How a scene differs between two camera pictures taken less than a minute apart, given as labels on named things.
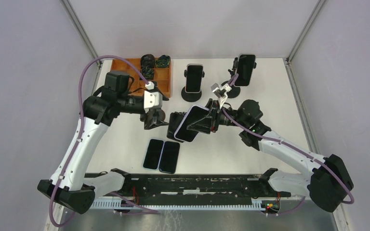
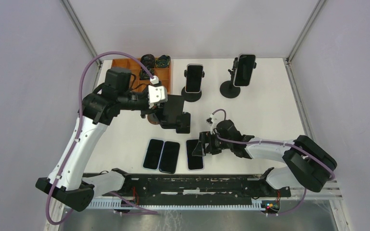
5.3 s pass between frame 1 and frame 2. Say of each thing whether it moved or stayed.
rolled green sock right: stayed
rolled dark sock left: stayed
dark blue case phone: stayed
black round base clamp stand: stayed
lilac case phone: moved
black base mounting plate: stayed
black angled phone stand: moved
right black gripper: moved
